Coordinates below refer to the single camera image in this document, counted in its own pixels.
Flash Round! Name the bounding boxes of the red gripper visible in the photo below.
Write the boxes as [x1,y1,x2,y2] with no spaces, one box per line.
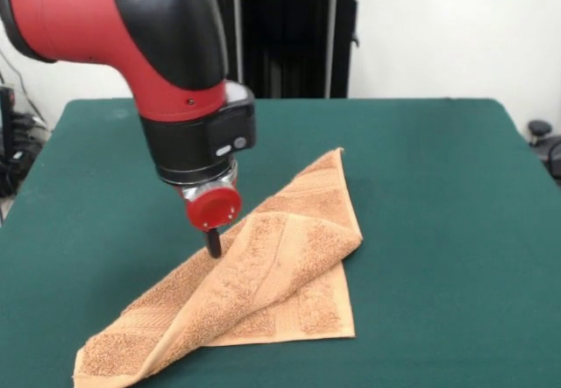
[176,185,243,259]

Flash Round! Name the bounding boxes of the orange terry towel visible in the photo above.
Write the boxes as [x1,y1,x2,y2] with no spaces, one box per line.
[72,145,365,388]

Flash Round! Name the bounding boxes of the dark green tablecloth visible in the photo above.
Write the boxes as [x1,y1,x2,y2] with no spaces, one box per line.
[0,97,561,388]

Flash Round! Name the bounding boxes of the black electronics box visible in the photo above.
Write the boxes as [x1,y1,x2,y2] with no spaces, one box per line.
[0,85,18,161]

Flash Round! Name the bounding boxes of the black office chair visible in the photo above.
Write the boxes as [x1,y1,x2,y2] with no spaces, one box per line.
[527,119,561,187]

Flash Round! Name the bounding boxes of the black robot pedestal with handle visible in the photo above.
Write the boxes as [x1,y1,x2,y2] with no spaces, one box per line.
[206,0,379,99]

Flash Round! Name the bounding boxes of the black cable bundle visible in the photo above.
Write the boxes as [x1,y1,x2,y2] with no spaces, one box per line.
[0,111,50,199]

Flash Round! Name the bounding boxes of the grey wall cable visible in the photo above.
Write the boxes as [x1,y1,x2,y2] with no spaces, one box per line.
[0,50,47,122]

